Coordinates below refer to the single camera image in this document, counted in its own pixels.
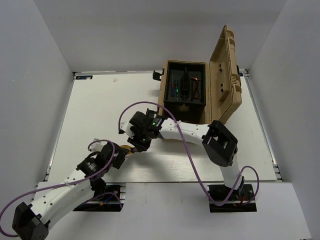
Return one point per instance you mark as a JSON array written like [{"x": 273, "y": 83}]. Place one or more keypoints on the large brown hex key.
[{"x": 197, "y": 94}]

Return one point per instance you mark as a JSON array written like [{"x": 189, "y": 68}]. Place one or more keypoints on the black toolbox latch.
[
  {"x": 151, "y": 114},
  {"x": 157, "y": 75}
]

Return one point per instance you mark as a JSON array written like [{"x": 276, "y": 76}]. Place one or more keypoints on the green black precision screwdriver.
[{"x": 176, "y": 86}]

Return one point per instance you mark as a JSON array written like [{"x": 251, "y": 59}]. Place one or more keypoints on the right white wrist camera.
[{"x": 125, "y": 127}]

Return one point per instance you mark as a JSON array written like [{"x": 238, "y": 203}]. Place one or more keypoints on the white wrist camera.
[
  {"x": 96, "y": 145},
  {"x": 125, "y": 127}
]

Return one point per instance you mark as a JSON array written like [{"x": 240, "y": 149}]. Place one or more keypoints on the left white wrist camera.
[{"x": 96, "y": 145}]

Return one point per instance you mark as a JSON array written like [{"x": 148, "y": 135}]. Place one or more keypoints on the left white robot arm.
[{"x": 33, "y": 221}]

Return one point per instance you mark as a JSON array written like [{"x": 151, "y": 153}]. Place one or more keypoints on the black toolbox latch far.
[{"x": 157, "y": 75}]

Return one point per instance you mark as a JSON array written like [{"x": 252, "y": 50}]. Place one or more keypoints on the blue red handled screwdriver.
[{"x": 172, "y": 88}]

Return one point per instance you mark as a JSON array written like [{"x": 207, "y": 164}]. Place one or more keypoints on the long brown hex key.
[{"x": 193, "y": 79}]

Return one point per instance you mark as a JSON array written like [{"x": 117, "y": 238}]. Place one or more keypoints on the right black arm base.
[{"x": 235, "y": 203}]

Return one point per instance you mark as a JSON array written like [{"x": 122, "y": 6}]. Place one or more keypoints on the black toolbox latch near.
[{"x": 151, "y": 114}]

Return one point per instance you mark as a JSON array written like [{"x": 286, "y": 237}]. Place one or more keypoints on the tan plastic toolbox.
[{"x": 223, "y": 85}]

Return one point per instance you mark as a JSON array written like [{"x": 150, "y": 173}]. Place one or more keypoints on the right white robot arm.
[{"x": 218, "y": 142}]

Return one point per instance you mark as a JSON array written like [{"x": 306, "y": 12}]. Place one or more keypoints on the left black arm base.
[{"x": 110, "y": 199}]

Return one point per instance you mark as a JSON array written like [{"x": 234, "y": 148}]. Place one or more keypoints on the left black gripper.
[{"x": 120, "y": 158}]

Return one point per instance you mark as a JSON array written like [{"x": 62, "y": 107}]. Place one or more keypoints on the yellow handled needle-nose pliers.
[{"x": 126, "y": 148}]

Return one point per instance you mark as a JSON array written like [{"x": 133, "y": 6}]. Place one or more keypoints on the black toolbox inner tray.
[{"x": 183, "y": 71}]

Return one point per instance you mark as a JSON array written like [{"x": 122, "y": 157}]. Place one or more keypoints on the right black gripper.
[{"x": 134, "y": 141}]

